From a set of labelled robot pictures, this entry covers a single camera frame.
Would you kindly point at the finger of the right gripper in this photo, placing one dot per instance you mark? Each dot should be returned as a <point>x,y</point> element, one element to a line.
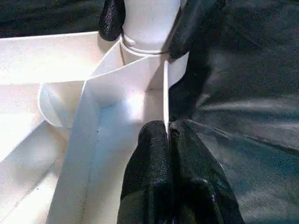
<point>111,18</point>
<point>189,25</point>

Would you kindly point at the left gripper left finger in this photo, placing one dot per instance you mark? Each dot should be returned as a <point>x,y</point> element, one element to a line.
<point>149,168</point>

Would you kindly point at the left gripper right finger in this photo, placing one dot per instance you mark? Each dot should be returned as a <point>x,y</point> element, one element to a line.
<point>201,186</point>

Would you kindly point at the white plastic table leg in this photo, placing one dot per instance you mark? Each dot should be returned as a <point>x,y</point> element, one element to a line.
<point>149,21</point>

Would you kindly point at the white plastic table top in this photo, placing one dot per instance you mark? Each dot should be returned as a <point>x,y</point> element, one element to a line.
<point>35,58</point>

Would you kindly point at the black mat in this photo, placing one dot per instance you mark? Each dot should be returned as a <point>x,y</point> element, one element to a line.
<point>245,116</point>

